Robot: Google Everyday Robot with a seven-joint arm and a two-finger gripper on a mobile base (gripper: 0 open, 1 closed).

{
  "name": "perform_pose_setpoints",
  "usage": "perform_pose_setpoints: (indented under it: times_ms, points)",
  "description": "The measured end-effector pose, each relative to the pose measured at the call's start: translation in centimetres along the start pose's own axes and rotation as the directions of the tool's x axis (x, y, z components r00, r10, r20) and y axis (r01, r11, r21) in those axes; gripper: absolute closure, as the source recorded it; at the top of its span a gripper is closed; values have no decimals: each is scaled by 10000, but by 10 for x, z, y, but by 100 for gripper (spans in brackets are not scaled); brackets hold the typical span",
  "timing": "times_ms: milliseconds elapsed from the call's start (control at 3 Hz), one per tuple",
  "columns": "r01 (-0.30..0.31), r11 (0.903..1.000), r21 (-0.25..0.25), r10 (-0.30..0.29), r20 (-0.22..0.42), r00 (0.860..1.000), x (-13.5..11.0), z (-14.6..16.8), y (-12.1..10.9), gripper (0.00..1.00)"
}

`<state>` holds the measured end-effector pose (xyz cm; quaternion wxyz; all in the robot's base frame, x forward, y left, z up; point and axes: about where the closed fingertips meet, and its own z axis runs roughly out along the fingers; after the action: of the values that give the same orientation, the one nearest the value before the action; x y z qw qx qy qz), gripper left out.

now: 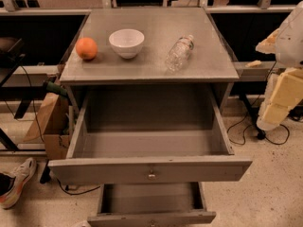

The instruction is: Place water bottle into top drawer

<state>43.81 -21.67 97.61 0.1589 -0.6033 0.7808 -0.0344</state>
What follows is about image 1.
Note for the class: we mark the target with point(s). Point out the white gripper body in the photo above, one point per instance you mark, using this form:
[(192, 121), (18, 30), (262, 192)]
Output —
[(291, 44)]

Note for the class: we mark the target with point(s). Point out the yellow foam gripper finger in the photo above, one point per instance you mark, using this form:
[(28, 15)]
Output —
[(268, 45), (285, 95)]

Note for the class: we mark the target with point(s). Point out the clear plastic water bottle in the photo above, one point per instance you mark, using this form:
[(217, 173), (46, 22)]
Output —
[(179, 53)]

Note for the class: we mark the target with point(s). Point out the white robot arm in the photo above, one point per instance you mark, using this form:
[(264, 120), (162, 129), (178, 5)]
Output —
[(283, 92)]

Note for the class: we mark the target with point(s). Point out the grey wooden drawer cabinet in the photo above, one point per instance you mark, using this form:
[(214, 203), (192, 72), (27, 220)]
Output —
[(209, 63)]

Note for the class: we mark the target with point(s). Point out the grey open top drawer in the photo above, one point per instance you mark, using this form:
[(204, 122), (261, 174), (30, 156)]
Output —
[(164, 133)]

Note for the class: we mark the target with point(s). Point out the grey open drawer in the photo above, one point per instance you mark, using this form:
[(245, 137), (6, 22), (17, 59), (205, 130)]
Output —
[(151, 205), (164, 133)]

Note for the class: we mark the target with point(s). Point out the grey open bottom drawer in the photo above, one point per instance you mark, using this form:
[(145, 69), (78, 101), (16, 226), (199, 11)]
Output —
[(151, 205)]

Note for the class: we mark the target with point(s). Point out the yellow foam scrap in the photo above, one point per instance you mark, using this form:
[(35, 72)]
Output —
[(253, 64)]

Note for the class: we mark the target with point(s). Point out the black table leg stand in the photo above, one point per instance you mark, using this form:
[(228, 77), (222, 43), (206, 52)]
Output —
[(261, 134)]

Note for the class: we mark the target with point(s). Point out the white ceramic bowl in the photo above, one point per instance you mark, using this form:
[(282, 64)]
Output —
[(127, 43)]

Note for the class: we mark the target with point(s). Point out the orange fruit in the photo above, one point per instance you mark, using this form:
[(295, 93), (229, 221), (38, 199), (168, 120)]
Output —
[(86, 48)]

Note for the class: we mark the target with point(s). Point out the brown cardboard box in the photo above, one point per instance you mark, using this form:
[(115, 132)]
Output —
[(50, 127)]

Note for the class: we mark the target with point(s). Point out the white sneaker shoe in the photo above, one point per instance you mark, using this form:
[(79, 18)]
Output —
[(12, 183)]

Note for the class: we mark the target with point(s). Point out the green handled tool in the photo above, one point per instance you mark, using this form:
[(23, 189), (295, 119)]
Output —
[(51, 87)]

